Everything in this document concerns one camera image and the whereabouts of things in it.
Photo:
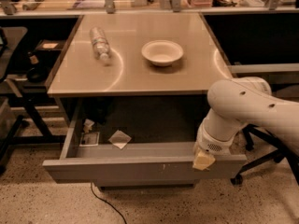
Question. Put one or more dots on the white bowl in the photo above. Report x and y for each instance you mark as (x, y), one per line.
(162, 52)

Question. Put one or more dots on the grey drawer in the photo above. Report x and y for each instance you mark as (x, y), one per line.
(135, 162)
(143, 184)

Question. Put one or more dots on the small card in drawer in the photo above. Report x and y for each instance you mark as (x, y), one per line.
(89, 139)

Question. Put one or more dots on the black desk frame left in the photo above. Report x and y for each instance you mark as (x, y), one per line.
(46, 136)

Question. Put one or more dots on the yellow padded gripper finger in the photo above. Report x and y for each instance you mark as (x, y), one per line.
(202, 160)

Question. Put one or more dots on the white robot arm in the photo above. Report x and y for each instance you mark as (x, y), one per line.
(234, 104)

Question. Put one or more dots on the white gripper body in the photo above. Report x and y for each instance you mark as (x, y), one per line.
(210, 145)

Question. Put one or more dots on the black box with label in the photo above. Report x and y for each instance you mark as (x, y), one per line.
(50, 45)

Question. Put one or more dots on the grey top drawer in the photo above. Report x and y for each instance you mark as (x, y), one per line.
(135, 162)

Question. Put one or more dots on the grey drawer cabinet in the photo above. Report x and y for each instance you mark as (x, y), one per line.
(151, 104)

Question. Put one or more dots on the black round object under desk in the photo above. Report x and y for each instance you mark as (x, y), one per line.
(37, 74)

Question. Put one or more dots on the grey bottom drawer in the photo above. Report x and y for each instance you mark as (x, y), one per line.
(143, 184)

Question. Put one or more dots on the clear plastic water bottle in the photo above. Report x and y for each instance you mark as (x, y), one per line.
(101, 47)

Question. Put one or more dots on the small white packet in drawer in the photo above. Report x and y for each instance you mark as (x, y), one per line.
(88, 125)

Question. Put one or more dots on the white folded paper packet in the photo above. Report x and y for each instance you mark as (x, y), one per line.
(119, 139)

